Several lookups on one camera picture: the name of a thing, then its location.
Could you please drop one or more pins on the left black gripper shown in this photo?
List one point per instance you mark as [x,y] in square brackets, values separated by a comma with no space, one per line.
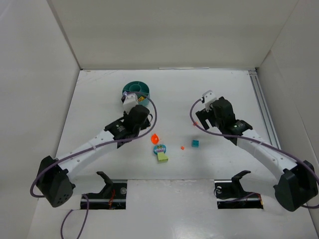
[124,98]

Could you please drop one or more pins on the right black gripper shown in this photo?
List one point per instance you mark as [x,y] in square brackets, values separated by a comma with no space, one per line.
[203,118]

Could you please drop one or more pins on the orange round lego piece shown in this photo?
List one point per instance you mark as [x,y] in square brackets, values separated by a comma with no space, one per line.
[155,139]

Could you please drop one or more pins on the teal monster face lego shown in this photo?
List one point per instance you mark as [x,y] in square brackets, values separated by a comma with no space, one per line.
[160,148]

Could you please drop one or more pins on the light green sloped lego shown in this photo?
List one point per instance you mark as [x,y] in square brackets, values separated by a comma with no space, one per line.
[162,157]

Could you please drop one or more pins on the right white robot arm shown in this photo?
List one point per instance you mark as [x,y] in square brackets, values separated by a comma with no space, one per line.
[297,182]

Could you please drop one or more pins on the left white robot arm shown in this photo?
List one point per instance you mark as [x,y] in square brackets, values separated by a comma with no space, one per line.
[56,178]

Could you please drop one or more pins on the teal lego brick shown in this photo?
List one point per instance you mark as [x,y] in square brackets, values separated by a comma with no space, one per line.
[195,143]

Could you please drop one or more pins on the teal round divided container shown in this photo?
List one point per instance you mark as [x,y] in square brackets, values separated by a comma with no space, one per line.
[140,88]

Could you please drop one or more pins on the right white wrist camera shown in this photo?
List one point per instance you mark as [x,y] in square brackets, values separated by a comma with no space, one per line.
[207,99]

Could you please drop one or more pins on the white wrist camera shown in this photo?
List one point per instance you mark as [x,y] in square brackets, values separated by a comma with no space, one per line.
[130,100]
[207,99]

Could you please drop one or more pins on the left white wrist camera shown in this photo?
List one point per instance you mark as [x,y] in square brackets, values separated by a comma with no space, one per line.
[130,100]

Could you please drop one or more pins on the aluminium rail right edge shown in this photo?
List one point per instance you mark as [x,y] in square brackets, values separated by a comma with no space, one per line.
[266,119]

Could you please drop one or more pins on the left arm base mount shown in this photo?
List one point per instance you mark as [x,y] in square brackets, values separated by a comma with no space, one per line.
[102,193]

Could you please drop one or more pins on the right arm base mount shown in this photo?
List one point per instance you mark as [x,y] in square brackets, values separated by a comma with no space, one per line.
[230,194]

